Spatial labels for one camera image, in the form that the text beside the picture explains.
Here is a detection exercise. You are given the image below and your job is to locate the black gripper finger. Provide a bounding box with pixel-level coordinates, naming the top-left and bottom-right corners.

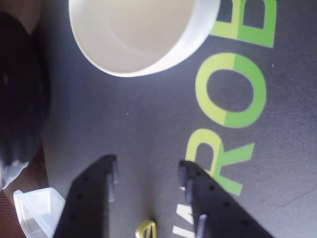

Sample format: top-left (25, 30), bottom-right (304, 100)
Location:
top-left (53, 154), bottom-right (119, 238)
top-left (178, 160), bottom-right (274, 238)

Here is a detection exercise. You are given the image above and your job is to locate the clear square plastic container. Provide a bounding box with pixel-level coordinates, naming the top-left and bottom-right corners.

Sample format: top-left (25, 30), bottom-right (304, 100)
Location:
top-left (12, 187), bottom-right (66, 238)

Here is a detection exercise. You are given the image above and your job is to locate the yellow wire clip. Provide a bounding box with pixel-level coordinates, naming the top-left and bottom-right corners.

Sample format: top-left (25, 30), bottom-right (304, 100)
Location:
top-left (135, 219), bottom-right (158, 238)

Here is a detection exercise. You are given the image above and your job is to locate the small white ceramic bowl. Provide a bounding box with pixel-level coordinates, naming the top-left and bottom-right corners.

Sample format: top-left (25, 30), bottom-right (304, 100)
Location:
top-left (68, 0), bottom-right (221, 77)

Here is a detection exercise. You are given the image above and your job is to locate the large red bowl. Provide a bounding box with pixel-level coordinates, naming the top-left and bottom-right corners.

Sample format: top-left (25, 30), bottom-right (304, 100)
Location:
top-left (0, 11), bottom-right (52, 191)

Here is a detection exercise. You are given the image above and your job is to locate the gray mat with WOWROBO print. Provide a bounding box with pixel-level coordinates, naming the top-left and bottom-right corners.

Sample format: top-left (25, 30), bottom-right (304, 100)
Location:
top-left (29, 0), bottom-right (317, 238)

